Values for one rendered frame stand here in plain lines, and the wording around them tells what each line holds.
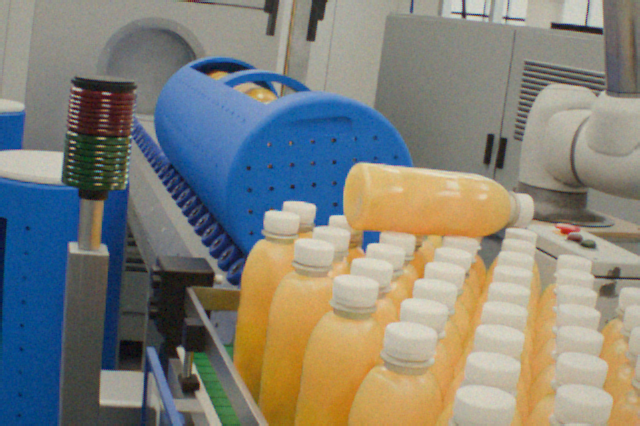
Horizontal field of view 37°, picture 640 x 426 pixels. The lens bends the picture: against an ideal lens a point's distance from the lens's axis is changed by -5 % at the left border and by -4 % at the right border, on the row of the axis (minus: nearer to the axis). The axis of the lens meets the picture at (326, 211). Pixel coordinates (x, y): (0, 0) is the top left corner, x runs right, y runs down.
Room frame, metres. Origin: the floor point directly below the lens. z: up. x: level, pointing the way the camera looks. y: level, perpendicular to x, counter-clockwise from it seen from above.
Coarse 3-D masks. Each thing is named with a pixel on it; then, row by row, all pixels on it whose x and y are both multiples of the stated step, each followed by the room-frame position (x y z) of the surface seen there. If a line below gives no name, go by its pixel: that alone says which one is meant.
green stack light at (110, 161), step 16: (64, 144) 0.87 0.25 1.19; (80, 144) 0.85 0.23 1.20; (96, 144) 0.85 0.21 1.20; (112, 144) 0.85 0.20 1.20; (128, 144) 0.87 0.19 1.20; (64, 160) 0.86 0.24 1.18; (80, 160) 0.85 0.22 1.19; (96, 160) 0.85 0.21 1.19; (112, 160) 0.85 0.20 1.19; (128, 160) 0.87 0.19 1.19; (64, 176) 0.86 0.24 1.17; (80, 176) 0.85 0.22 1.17; (96, 176) 0.85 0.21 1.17; (112, 176) 0.86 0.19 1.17
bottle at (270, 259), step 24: (264, 240) 1.06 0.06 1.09; (288, 240) 1.06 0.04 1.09; (264, 264) 1.04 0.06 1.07; (288, 264) 1.04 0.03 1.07; (240, 288) 1.07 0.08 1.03; (264, 288) 1.03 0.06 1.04; (240, 312) 1.05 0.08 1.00; (264, 312) 1.03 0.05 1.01; (240, 336) 1.05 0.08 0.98; (264, 336) 1.03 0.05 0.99; (240, 360) 1.04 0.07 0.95
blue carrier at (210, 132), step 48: (192, 96) 1.84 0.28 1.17; (240, 96) 1.57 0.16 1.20; (288, 96) 1.42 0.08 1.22; (336, 96) 1.39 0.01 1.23; (192, 144) 1.65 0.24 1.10; (240, 144) 1.36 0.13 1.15; (288, 144) 1.37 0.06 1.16; (336, 144) 1.39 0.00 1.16; (384, 144) 1.41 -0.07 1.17; (240, 192) 1.35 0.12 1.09; (288, 192) 1.37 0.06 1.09; (336, 192) 1.39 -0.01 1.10; (240, 240) 1.35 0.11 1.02
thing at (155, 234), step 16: (128, 176) 2.62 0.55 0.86; (144, 176) 2.41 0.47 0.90; (144, 192) 2.32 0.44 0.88; (128, 208) 2.79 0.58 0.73; (144, 208) 2.23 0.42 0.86; (160, 208) 2.08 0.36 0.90; (144, 224) 2.16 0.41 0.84; (160, 224) 2.01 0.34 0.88; (144, 240) 2.30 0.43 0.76; (160, 240) 1.94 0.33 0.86; (176, 240) 1.82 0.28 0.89; (144, 256) 2.54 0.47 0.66; (192, 256) 1.67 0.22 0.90; (224, 320) 1.36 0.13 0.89; (224, 336) 1.33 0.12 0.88
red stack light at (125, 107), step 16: (80, 96) 0.85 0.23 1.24; (96, 96) 0.85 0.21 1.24; (112, 96) 0.85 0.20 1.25; (128, 96) 0.86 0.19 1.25; (80, 112) 0.85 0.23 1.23; (96, 112) 0.85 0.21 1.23; (112, 112) 0.85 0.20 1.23; (128, 112) 0.86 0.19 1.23; (80, 128) 0.85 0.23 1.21; (96, 128) 0.85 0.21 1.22; (112, 128) 0.85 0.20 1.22; (128, 128) 0.87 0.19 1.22
